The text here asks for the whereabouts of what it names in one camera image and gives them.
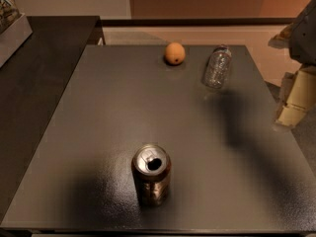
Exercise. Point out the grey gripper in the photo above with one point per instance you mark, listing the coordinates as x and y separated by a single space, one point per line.
304 37

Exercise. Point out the orange soda can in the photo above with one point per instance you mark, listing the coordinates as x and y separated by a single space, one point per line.
151 170

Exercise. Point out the clear plastic bottle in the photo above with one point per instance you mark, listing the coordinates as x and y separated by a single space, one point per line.
216 71

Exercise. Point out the orange fruit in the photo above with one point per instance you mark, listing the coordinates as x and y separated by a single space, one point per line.
174 53

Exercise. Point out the black side table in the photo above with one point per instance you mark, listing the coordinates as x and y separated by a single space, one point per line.
31 84

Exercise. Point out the grey box on side table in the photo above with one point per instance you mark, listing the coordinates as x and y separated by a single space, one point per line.
14 29

